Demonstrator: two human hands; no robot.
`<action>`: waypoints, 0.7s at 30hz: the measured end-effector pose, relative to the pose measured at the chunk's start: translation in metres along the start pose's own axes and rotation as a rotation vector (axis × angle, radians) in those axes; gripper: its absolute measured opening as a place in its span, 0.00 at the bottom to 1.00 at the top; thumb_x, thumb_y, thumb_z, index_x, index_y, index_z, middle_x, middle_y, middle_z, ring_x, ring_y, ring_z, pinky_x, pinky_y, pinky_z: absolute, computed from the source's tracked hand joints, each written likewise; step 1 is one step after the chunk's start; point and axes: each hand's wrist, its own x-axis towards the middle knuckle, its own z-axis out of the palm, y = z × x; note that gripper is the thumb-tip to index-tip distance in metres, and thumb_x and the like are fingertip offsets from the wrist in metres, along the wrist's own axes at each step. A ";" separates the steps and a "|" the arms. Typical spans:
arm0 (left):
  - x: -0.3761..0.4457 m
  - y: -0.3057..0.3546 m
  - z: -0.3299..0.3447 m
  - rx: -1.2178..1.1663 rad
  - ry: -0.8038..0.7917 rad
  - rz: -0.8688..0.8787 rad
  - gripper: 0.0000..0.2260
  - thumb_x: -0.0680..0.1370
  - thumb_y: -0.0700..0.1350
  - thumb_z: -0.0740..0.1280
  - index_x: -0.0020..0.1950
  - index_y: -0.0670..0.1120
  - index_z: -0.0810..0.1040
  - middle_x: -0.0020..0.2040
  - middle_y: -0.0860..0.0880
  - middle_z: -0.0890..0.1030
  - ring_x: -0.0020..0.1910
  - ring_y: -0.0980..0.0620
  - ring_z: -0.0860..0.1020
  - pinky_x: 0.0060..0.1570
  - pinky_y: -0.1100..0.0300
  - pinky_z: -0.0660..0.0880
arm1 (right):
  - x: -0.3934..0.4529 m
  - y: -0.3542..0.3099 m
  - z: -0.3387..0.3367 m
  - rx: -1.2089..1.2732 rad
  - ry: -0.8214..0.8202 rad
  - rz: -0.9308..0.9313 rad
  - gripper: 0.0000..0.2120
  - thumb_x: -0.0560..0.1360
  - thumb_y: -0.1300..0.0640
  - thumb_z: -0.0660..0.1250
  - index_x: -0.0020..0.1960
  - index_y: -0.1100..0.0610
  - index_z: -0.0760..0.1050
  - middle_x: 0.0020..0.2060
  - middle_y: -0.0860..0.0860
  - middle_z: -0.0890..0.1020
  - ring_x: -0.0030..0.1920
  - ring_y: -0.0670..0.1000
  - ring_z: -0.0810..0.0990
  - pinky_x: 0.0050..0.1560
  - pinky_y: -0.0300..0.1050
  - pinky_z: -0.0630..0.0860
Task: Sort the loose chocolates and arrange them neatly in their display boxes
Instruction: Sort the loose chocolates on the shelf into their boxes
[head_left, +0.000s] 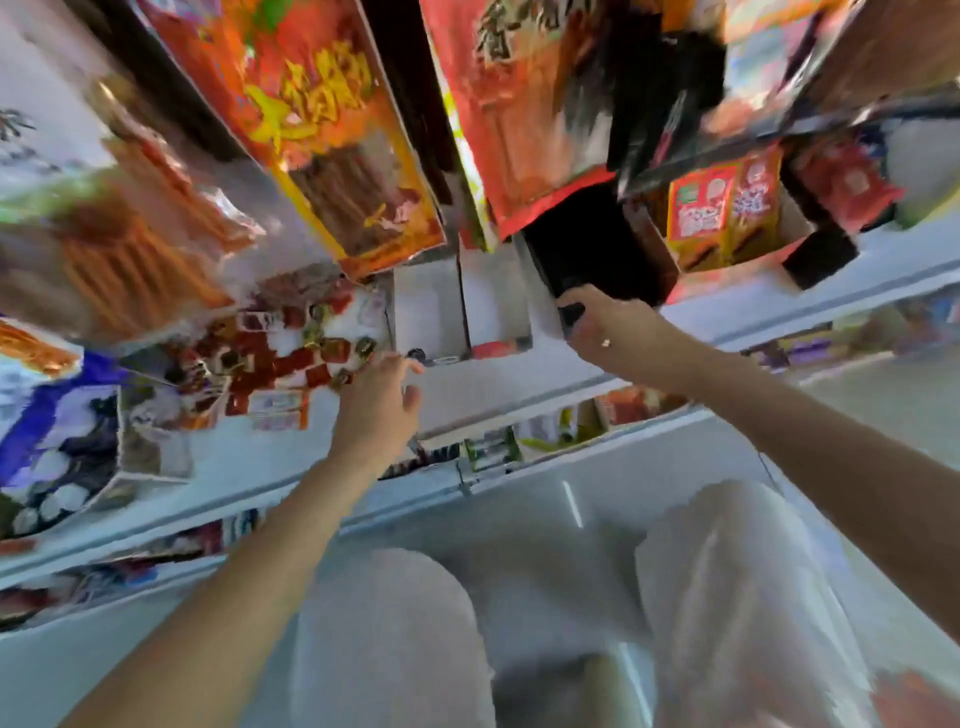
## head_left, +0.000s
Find person's left hand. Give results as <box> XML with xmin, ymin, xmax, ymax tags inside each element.
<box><xmin>329</xmin><ymin>352</ymin><xmax>426</xmax><ymax>480</ymax></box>

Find person's left forearm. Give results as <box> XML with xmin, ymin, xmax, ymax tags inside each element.
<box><xmin>59</xmin><ymin>449</ymin><xmax>376</xmax><ymax>728</ymax></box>

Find red Filer candy box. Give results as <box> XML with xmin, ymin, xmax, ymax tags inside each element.
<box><xmin>458</xmin><ymin>243</ymin><xmax>535</xmax><ymax>361</ymax></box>

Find row of red snack packets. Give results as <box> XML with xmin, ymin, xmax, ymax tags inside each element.
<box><xmin>665</xmin><ymin>148</ymin><xmax>786</xmax><ymax>273</ymax></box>

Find black plastic tray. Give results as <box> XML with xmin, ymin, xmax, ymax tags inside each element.
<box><xmin>524</xmin><ymin>183</ymin><xmax>676</xmax><ymax>310</ymax></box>

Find purple snack packets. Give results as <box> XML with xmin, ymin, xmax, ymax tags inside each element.
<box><xmin>742</xmin><ymin>296</ymin><xmax>960</xmax><ymax>376</ymax></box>

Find person's right hand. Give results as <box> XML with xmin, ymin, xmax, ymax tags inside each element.
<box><xmin>556</xmin><ymin>284</ymin><xmax>715</xmax><ymax>393</ymax></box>

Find white blue snack bag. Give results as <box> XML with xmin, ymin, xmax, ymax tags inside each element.
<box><xmin>0</xmin><ymin>314</ymin><xmax>133</xmax><ymax>489</ymax></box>

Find yellow black striped bags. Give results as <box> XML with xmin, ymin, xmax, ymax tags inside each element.
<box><xmin>440</xmin><ymin>74</ymin><xmax>500</xmax><ymax>253</ymax></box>

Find clear bag of orange sticks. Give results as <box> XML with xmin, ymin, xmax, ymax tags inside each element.
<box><xmin>0</xmin><ymin>44</ymin><xmax>268</xmax><ymax>350</ymax></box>

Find red orange snack bag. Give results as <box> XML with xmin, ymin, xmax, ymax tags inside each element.
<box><xmin>419</xmin><ymin>0</ymin><xmax>624</xmax><ymax>241</ymax></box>

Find pile of mixed candies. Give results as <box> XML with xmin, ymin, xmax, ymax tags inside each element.
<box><xmin>179</xmin><ymin>284</ymin><xmax>391</xmax><ymax>433</ymax></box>

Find stack of green white packets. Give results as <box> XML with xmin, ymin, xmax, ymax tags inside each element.
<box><xmin>461</xmin><ymin>427</ymin><xmax>526</xmax><ymax>472</ymax></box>

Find white metal shelf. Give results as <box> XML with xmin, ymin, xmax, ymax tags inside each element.
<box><xmin>0</xmin><ymin>112</ymin><xmax>960</xmax><ymax>639</ymax></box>

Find red orange snack packets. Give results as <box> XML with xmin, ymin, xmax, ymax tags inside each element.
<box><xmin>599</xmin><ymin>386</ymin><xmax>688</xmax><ymax>430</ymax></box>

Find black snack bag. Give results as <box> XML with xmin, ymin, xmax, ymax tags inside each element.
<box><xmin>607</xmin><ymin>29</ymin><xmax>729</xmax><ymax>190</ymax></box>

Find pile of pink snack packets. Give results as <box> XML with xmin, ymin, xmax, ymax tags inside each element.
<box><xmin>0</xmin><ymin>513</ymin><xmax>262</xmax><ymax>633</ymax></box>

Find dark red snack packet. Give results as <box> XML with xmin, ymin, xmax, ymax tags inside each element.
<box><xmin>794</xmin><ymin>138</ymin><xmax>906</xmax><ymax>235</ymax></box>

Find yellow red bag brown sticks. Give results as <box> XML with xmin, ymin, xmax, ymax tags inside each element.
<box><xmin>134</xmin><ymin>0</ymin><xmax>448</xmax><ymax>283</ymax></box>

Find person's right forearm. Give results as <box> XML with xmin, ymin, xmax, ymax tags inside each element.
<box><xmin>689</xmin><ymin>352</ymin><xmax>960</xmax><ymax>639</ymax></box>

